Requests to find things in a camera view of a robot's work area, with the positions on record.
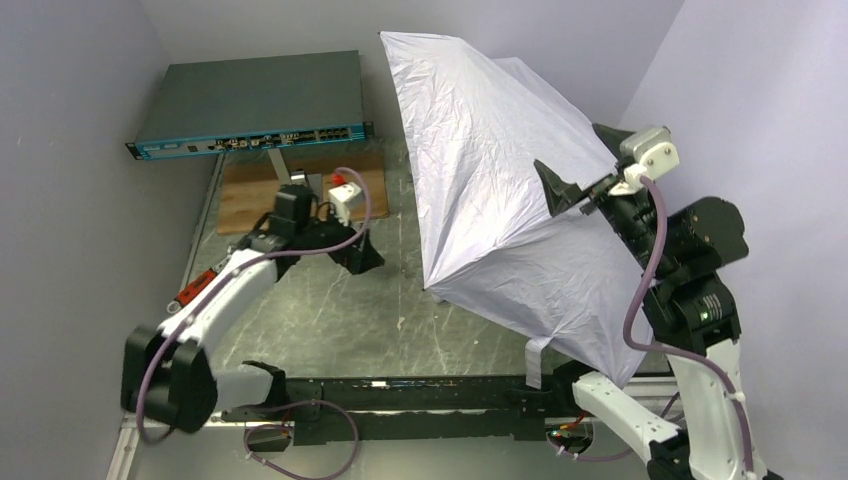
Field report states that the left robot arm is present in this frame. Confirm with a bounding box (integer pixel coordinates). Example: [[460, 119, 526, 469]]
[[119, 182, 384, 433]]

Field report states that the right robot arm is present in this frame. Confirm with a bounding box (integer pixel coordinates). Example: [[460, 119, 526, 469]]
[[521, 124, 773, 479]]

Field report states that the wooden board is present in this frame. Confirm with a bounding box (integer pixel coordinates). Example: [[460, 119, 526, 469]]
[[217, 153, 389, 235]]

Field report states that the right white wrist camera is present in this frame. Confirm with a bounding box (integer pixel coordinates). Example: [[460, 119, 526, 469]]
[[609, 126, 680, 196]]

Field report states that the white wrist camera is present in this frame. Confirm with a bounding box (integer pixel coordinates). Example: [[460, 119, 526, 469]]
[[609, 126, 680, 196], [328, 173, 365, 226]]

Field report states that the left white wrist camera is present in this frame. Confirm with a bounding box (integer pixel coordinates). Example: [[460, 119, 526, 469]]
[[328, 173, 365, 226]]

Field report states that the metal stand bracket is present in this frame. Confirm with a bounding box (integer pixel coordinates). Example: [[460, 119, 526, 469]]
[[268, 148, 323, 201]]

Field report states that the grey network switch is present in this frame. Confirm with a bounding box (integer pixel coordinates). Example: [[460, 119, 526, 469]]
[[126, 50, 374, 161]]

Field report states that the red handled adjustable wrench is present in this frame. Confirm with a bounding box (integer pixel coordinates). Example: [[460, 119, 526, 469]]
[[166, 268, 218, 314]]

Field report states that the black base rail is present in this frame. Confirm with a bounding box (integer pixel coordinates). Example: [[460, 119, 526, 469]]
[[221, 375, 580, 446]]

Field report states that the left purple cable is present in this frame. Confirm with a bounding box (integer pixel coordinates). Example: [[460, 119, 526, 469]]
[[134, 166, 374, 480]]

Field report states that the purple cable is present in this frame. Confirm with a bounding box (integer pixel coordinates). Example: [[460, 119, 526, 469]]
[[546, 175, 757, 480], [134, 166, 374, 480]]

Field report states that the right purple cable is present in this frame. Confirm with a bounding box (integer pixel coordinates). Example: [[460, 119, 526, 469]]
[[546, 175, 757, 480]]

